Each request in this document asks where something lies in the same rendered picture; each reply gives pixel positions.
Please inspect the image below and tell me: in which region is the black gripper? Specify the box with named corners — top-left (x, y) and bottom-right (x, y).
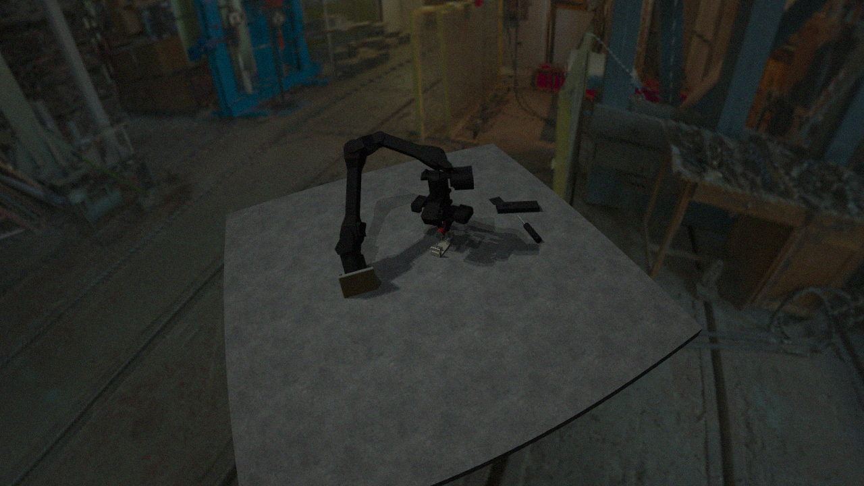
top-left (411, 188), bottom-right (473, 232)

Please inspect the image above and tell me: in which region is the black rectangular bar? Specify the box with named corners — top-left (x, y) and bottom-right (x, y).
top-left (495, 200), bottom-right (539, 214)

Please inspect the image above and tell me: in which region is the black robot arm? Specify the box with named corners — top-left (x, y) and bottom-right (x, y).
top-left (334, 131), bottom-right (474, 274)

